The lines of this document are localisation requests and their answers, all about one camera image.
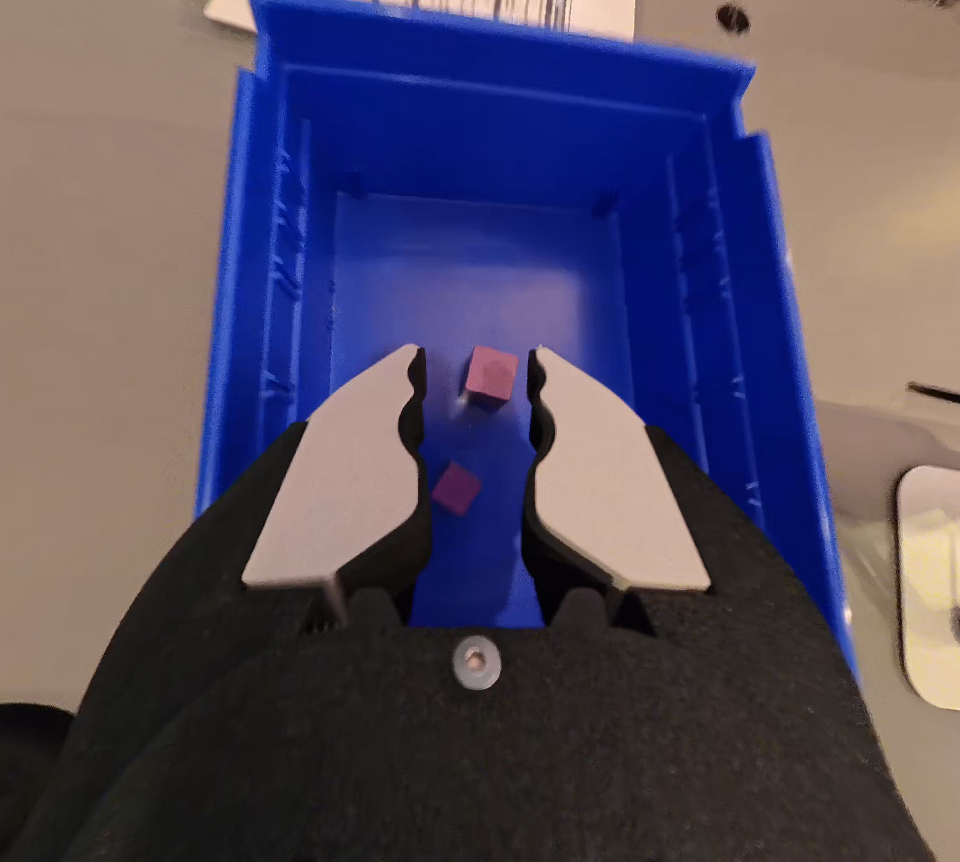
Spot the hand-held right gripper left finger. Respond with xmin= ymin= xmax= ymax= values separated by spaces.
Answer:
xmin=241 ymin=343 xmax=435 ymax=629

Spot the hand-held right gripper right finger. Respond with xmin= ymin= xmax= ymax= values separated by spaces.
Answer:
xmin=521 ymin=346 xmax=714 ymax=629

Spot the purple wooden cube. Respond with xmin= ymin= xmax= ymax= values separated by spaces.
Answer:
xmin=463 ymin=345 xmax=520 ymax=409
xmin=431 ymin=461 xmax=483 ymax=518

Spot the blue plastic bin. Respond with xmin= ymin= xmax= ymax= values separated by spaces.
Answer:
xmin=193 ymin=0 xmax=864 ymax=698

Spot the black mesh chair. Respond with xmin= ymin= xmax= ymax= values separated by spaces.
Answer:
xmin=0 ymin=701 xmax=76 ymax=841

